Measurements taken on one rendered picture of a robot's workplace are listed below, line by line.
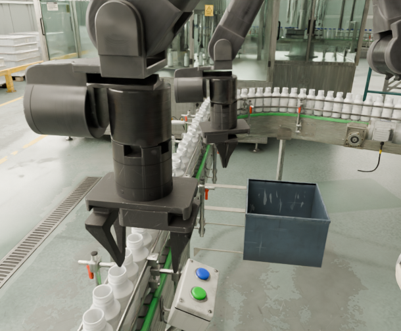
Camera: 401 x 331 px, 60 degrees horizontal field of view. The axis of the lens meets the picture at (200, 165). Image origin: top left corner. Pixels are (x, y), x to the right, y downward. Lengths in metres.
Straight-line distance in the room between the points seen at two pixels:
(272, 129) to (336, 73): 3.81
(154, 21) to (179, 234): 0.19
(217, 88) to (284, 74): 5.47
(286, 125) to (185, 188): 2.24
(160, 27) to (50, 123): 0.13
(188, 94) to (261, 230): 0.81
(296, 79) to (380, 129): 3.95
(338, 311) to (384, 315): 0.27
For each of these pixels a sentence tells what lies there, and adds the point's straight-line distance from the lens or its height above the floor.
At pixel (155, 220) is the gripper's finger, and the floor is 1.48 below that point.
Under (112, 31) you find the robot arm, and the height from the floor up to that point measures 1.64.
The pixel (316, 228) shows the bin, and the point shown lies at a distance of 1.41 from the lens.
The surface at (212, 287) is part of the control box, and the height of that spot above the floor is 1.10.
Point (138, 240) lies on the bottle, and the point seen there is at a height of 1.15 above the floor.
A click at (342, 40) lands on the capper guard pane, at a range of 6.24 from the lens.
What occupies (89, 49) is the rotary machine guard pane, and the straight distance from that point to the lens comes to 4.64.
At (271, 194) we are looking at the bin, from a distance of 1.66.
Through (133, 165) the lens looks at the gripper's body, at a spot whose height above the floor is 1.53.
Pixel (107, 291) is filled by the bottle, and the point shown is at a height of 1.15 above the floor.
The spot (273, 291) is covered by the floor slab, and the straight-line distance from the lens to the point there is 2.44.
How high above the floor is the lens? 1.66
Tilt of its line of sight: 24 degrees down
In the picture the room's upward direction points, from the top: 1 degrees clockwise
